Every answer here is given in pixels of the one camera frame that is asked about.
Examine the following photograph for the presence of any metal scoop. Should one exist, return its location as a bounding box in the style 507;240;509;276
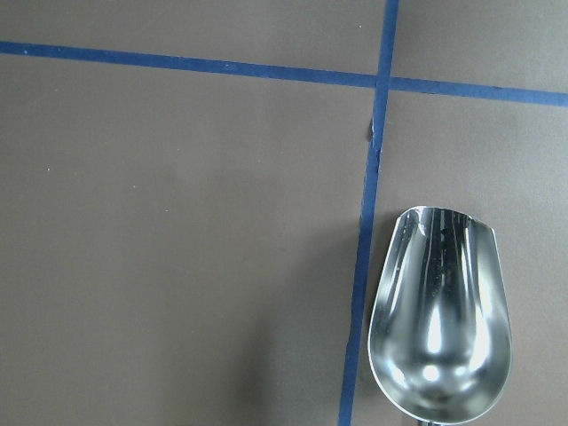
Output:
367;206;513;425

